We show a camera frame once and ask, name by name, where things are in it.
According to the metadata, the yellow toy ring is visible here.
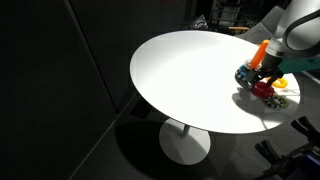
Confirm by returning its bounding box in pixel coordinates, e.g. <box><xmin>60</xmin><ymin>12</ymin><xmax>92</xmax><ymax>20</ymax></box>
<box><xmin>266</xmin><ymin>77</ymin><xmax>289</xmax><ymax>90</ymax></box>

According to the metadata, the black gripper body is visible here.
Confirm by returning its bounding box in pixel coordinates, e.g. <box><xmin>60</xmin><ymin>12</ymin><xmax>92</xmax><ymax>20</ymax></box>
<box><xmin>259</xmin><ymin>53</ymin><xmax>284</xmax><ymax>77</ymax></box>

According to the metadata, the black clamp orange tip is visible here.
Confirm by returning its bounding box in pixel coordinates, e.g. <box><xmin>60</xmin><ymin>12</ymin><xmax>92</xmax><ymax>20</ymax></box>
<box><xmin>254</xmin><ymin>139</ymin><xmax>285</xmax><ymax>165</ymax></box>
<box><xmin>290</xmin><ymin>115</ymin><xmax>320</xmax><ymax>147</ymax></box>

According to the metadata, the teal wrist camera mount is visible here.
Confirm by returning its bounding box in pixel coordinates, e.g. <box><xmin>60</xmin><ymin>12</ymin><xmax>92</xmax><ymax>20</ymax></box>
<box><xmin>277</xmin><ymin>55</ymin><xmax>320</xmax><ymax>75</ymax></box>

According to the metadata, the small grey object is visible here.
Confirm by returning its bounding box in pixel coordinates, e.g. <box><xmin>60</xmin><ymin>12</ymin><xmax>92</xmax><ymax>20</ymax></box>
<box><xmin>189</xmin><ymin>14</ymin><xmax>210</xmax><ymax>32</ymax></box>

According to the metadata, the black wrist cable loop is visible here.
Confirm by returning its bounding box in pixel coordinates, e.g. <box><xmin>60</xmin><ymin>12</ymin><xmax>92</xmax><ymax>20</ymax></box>
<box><xmin>282</xmin><ymin>8</ymin><xmax>320</xmax><ymax>52</ymax></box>

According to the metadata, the metal frame chair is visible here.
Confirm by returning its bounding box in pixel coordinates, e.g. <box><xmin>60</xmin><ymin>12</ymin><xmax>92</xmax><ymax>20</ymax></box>
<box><xmin>209</xmin><ymin>0</ymin><xmax>252</xmax><ymax>35</ymax></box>

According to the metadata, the red toy ring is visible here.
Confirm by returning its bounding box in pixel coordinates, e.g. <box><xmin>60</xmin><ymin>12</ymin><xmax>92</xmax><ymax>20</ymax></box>
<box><xmin>251</xmin><ymin>81</ymin><xmax>276</xmax><ymax>100</ymax></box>

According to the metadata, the white table pedestal base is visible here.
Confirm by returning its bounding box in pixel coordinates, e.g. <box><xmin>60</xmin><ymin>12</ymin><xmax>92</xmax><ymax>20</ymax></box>
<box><xmin>158</xmin><ymin>117</ymin><xmax>212</xmax><ymax>166</ymax></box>

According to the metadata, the blue toy ring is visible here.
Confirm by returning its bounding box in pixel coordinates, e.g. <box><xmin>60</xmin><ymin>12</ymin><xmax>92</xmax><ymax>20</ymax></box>
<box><xmin>237</xmin><ymin>64</ymin><xmax>260</xmax><ymax>80</ymax></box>

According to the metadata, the green checkered toy ring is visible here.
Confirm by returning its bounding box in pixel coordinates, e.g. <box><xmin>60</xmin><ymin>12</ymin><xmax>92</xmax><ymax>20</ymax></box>
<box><xmin>264</xmin><ymin>94</ymin><xmax>290</xmax><ymax>111</ymax></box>

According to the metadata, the yellow bar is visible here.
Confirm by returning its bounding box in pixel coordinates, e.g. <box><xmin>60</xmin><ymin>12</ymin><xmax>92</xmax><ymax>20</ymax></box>
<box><xmin>227</xmin><ymin>26</ymin><xmax>251</xmax><ymax>32</ymax></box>

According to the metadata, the clear translucent ring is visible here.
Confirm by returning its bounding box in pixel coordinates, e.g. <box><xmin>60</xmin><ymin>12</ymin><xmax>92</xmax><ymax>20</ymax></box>
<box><xmin>243</xmin><ymin>58</ymin><xmax>263</xmax><ymax>70</ymax></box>

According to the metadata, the orange stacking pole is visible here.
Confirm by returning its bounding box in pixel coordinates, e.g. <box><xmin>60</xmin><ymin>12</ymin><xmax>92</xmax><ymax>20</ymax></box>
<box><xmin>248</xmin><ymin>39</ymin><xmax>271</xmax><ymax>70</ymax></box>

